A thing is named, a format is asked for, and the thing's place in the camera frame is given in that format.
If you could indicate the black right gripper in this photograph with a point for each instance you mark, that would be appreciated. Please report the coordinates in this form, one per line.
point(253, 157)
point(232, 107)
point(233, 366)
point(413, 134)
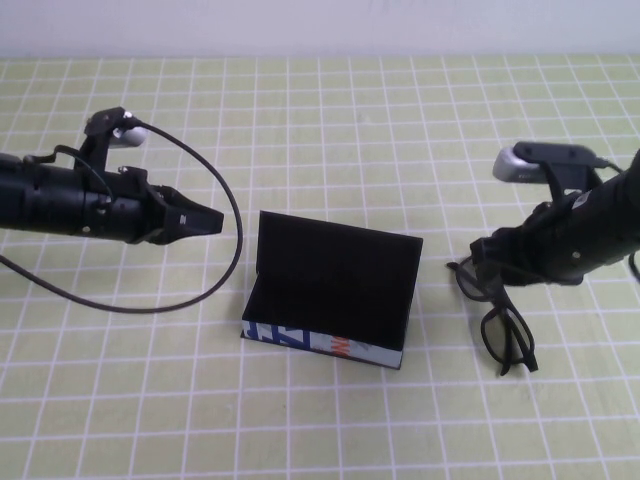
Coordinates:
point(540, 240)

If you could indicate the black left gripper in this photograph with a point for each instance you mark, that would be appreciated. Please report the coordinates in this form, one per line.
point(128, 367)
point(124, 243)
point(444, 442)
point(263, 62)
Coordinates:
point(130, 210)

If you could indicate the black framed glasses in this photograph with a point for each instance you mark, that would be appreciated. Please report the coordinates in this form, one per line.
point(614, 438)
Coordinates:
point(510, 335)

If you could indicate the black glasses case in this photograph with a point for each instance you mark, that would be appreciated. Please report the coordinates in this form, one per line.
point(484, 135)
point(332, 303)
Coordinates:
point(340, 270)

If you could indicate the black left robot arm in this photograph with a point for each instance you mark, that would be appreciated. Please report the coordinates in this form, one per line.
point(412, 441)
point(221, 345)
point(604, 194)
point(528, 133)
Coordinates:
point(40, 200)

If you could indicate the green white grid tablecloth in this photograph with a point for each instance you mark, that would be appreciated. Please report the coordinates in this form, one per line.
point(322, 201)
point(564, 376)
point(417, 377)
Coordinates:
point(150, 400)

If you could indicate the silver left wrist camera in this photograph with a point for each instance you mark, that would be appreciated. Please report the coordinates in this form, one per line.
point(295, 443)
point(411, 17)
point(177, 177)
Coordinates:
point(127, 136)

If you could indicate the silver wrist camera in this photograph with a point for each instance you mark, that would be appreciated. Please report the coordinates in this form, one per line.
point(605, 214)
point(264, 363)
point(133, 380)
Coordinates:
point(127, 136)
point(530, 162)

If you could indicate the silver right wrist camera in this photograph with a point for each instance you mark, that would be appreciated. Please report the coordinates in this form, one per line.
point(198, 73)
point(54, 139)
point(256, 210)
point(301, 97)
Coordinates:
point(530, 162)

